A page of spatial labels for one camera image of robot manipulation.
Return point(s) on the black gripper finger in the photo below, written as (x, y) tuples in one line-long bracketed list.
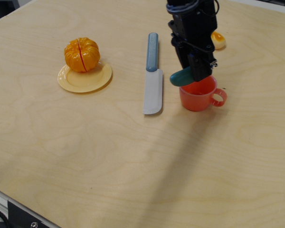
[(201, 64), (183, 53)]

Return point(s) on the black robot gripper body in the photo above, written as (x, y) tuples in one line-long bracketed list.
[(192, 24)]

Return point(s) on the green toy cucumber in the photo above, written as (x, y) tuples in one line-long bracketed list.
[(182, 78)]

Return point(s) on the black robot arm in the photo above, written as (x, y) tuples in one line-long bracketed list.
[(192, 25)]

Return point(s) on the orange plastic cup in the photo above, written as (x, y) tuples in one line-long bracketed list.
[(198, 96)]

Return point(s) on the toy bread loaf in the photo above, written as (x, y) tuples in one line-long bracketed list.
[(218, 40)]

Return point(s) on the orange toy tangerine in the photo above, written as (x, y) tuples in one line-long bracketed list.
[(82, 54)]

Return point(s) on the yellow plastic plate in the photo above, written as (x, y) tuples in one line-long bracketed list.
[(85, 82)]

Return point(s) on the toy knife blue handle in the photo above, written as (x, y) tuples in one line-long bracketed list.
[(153, 90)]

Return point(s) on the black corner bracket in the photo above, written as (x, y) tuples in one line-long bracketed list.
[(19, 216)]

